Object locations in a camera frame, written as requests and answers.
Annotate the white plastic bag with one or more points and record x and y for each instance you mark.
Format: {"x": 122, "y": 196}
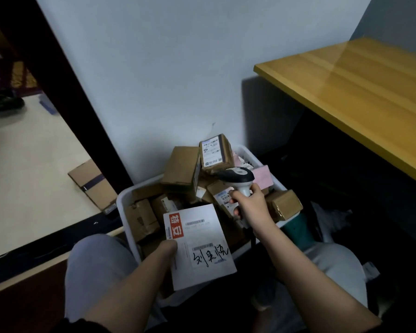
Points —
{"x": 332, "y": 218}

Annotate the white plastic bin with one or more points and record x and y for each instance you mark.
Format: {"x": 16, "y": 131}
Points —
{"x": 124, "y": 201}

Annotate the patterned rug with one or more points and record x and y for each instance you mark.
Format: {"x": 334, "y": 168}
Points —
{"x": 17, "y": 76}

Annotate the flattened cardboard box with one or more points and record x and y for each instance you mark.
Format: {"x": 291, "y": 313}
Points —
{"x": 93, "y": 185}

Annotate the black shoe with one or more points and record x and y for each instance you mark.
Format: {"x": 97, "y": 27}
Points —
{"x": 3, "y": 102}

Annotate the white mailer envelope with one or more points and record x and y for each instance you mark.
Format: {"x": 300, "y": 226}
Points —
{"x": 201, "y": 249}

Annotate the person's left leg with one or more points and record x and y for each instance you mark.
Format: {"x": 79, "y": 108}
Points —
{"x": 97, "y": 270}

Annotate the pink flat parcel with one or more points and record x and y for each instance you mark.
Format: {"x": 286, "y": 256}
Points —
{"x": 263, "y": 176}

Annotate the person's right forearm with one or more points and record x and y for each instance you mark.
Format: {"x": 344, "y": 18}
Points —
{"x": 308, "y": 284}

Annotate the person's right leg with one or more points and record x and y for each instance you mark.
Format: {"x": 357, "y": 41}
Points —
{"x": 336, "y": 270}

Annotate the yellow wooden desk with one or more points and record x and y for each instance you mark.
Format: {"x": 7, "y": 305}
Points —
{"x": 360, "y": 97}

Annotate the dark door frame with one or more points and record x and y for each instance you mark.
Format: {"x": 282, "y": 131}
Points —
{"x": 59, "y": 90}

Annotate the person's left thumb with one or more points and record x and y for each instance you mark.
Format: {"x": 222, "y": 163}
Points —
{"x": 171, "y": 246}

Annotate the white black barcode scanner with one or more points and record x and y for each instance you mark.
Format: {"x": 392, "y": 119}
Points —
{"x": 241, "y": 178}

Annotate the pile of brown cardboard parcels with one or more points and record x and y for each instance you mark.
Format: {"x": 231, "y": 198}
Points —
{"x": 183, "y": 169}

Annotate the teal green object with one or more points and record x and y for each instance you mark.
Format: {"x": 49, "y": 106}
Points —
{"x": 298, "y": 230}

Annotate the person's right thumb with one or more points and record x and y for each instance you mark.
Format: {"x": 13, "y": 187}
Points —
{"x": 255, "y": 191}

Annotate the person's left forearm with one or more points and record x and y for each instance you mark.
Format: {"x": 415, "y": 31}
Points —
{"x": 131, "y": 294}

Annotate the person's right hand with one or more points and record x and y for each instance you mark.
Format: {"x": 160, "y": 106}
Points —
{"x": 254, "y": 211}

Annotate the person's leg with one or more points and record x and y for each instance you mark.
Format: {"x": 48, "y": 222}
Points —
{"x": 336, "y": 270}
{"x": 97, "y": 270}

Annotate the person's left hand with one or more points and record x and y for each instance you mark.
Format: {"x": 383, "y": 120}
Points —
{"x": 164, "y": 253}

